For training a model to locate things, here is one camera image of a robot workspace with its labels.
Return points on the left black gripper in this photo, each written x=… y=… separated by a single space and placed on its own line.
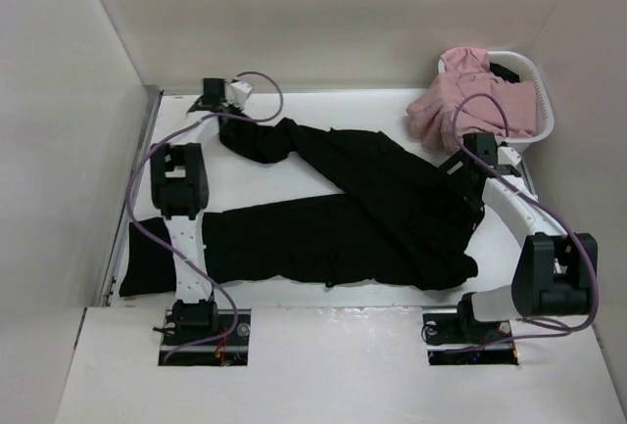
x=236 y=110

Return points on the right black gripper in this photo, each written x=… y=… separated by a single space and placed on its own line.
x=465 y=164

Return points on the black trousers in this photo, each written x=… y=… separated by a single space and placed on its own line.
x=395 y=219

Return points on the pink garment in basket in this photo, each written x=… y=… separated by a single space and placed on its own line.
x=467 y=98

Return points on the aluminium table edge rail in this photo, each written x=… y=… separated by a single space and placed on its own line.
x=111 y=276

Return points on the white laundry basket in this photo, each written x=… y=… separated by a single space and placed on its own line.
x=527 y=71

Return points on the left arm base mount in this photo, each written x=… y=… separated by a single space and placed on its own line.
x=197 y=346

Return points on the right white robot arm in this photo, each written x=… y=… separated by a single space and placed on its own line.
x=556 y=273

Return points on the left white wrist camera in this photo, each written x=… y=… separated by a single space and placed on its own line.
x=238 y=92

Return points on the black garment in basket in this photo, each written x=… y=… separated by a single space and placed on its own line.
x=504 y=73

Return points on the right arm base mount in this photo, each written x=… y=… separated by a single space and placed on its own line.
x=450 y=343

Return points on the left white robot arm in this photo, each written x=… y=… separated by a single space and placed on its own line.
x=180 y=192

